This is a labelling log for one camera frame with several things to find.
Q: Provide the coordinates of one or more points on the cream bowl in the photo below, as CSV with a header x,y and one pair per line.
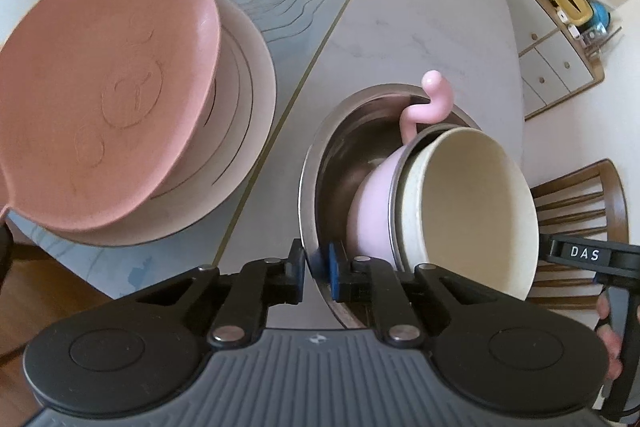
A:
x,y
463,204

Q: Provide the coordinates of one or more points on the yellow tissue holder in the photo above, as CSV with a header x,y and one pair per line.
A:
x,y
578,12

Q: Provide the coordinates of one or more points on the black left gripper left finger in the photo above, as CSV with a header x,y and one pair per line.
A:
x,y
260,285

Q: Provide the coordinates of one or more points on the pink bear-shaped plate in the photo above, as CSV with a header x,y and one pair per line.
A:
x,y
99,101

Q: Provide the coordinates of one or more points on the right hand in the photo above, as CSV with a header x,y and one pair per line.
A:
x,y
611,340

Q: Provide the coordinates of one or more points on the pink pot with handle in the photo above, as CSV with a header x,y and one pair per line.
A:
x,y
369,225

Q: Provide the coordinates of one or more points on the blue globe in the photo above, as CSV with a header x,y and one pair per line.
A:
x,y
601,18

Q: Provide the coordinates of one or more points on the large white plate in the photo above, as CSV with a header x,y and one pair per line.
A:
x,y
224,149

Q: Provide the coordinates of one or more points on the wooden chair black seat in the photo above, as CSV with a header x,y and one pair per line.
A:
x,y
590,203

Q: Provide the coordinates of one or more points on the stainless steel bowl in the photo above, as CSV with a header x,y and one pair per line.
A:
x,y
354,139

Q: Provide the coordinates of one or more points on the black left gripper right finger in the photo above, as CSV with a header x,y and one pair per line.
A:
x,y
373,282

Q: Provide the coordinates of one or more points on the white drawer cabinet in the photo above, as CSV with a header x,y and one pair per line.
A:
x,y
554,66

